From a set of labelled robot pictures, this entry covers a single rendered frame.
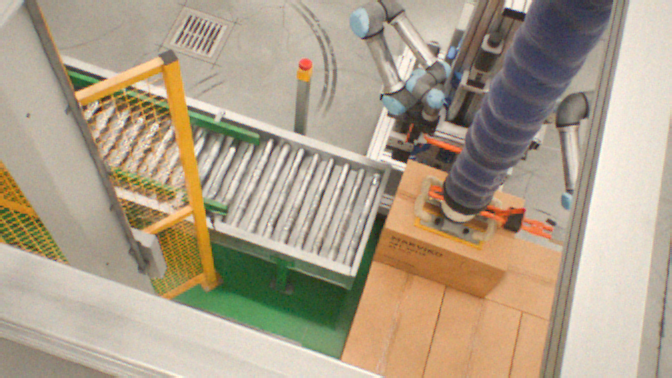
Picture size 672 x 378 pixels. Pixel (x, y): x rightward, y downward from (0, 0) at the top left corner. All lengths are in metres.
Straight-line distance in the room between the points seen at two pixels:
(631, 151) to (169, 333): 0.78
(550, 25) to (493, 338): 1.93
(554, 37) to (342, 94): 2.80
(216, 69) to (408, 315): 2.24
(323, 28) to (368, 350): 2.51
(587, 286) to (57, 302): 0.71
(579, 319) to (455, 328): 2.65
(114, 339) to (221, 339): 0.11
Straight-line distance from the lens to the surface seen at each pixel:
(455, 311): 3.75
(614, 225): 1.17
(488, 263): 3.44
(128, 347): 0.84
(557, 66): 2.38
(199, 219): 3.43
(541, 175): 4.89
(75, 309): 0.87
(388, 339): 3.64
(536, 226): 3.43
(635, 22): 1.42
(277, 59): 5.04
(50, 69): 1.60
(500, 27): 3.33
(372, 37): 3.29
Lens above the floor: 4.01
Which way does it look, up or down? 62 degrees down
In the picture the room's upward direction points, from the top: 11 degrees clockwise
